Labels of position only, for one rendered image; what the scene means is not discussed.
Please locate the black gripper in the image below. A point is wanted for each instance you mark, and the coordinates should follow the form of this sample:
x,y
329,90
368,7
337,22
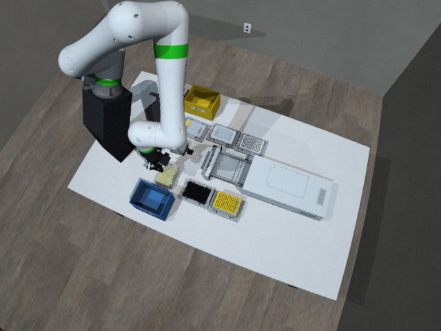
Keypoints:
x,y
157,167

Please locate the blue waste bin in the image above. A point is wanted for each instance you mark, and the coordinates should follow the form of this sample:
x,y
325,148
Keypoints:
x,y
152,200

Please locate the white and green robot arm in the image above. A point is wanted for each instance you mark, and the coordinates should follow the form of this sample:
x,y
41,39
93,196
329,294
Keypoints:
x,y
98,60

